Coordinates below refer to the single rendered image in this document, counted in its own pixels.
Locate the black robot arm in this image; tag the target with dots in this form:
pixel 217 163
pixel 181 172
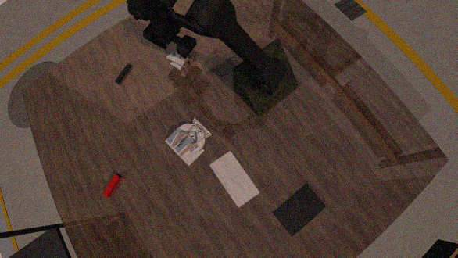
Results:
pixel 215 19

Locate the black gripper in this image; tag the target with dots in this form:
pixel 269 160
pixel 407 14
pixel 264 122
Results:
pixel 167 35

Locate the red rectangular block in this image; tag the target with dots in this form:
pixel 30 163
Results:
pixel 112 185

